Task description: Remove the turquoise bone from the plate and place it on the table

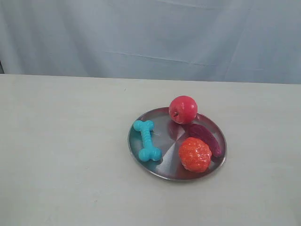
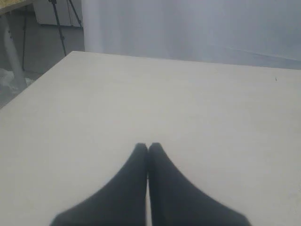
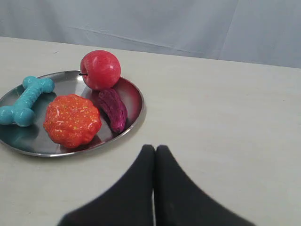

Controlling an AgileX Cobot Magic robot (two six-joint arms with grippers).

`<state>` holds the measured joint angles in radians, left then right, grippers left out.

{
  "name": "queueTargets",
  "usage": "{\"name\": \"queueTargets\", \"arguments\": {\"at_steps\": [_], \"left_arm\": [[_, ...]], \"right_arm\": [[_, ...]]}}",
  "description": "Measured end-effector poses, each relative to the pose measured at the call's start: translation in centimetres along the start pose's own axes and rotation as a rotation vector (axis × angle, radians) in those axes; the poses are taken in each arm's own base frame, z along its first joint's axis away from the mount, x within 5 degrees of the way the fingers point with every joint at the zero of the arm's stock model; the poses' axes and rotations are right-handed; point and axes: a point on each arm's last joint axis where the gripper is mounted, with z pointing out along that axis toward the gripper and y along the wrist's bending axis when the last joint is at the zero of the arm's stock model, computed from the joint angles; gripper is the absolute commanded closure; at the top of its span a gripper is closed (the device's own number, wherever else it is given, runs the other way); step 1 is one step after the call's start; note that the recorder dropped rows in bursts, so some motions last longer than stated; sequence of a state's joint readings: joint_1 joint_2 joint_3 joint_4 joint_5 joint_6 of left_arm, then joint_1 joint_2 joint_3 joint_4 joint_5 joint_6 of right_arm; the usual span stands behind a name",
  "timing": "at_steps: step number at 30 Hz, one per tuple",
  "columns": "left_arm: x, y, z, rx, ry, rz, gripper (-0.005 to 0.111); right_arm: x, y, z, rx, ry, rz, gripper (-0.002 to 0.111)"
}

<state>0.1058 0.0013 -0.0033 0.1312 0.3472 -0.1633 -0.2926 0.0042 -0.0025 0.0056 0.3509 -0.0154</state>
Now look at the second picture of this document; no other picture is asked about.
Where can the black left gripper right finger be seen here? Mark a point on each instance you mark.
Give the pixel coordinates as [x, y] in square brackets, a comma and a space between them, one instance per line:
[175, 201]

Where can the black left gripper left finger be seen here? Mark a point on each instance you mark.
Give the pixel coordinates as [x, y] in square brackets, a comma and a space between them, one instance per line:
[121, 202]

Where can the crumpled plastic sheet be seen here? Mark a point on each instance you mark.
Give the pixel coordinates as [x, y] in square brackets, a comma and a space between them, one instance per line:
[8, 81]

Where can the white table leg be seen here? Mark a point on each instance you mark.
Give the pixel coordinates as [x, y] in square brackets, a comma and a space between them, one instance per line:
[12, 53]

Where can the white backdrop cloth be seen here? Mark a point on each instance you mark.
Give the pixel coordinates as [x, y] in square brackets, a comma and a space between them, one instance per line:
[241, 32]

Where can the black tripod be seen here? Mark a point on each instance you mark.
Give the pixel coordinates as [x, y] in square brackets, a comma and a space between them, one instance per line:
[53, 3]

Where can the wooden side table top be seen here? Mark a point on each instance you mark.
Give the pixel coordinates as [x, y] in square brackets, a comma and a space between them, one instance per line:
[9, 5]

